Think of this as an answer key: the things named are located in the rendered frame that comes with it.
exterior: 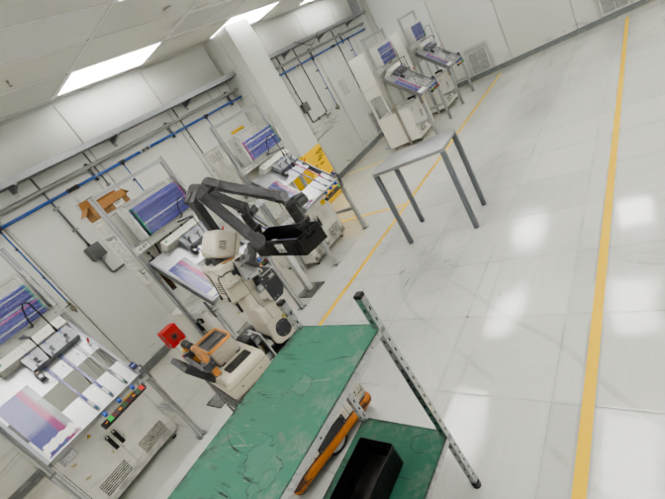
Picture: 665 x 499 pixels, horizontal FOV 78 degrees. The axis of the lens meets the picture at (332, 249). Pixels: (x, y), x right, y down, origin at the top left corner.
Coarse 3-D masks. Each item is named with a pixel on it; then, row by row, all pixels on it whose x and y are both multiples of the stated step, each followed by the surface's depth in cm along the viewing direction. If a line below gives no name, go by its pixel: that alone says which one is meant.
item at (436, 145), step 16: (416, 144) 386; (432, 144) 356; (384, 160) 395; (400, 160) 365; (416, 160) 348; (448, 160) 336; (464, 160) 372; (400, 176) 410; (384, 192) 380; (464, 192) 350; (480, 192) 383; (416, 208) 424; (400, 224) 393
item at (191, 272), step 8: (184, 256) 363; (176, 264) 356; (184, 264) 357; (192, 264) 358; (176, 272) 350; (184, 272) 351; (192, 272) 352; (200, 272) 354; (184, 280) 346; (192, 280) 347; (200, 280) 348; (200, 288) 342; (208, 288) 344
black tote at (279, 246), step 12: (276, 228) 264; (288, 228) 253; (312, 228) 223; (288, 240) 225; (300, 240) 219; (312, 240) 223; (264, 252) 258; (276, 252) 246; (288, 252) 235; (300, 252) 225
